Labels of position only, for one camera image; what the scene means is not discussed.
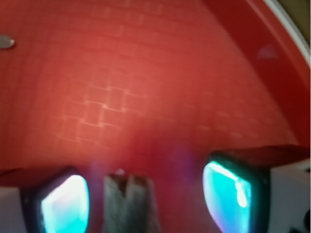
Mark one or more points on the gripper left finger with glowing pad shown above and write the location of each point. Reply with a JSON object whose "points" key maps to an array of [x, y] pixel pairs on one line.
{"points": [[43, 200]]}

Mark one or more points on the red plastic tray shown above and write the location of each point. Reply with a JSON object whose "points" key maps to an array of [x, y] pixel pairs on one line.
{"points": [[148, 86]]}

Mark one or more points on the brown wood chip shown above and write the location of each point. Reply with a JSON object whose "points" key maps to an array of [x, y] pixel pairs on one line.
{"points": [[130, 204]]}

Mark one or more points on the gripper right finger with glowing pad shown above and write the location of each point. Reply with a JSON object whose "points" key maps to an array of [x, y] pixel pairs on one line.
{"points": [[259, 190]]}

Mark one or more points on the silver key bunch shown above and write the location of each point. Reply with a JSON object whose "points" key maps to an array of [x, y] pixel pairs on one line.
{"points": [[6, 42]]}

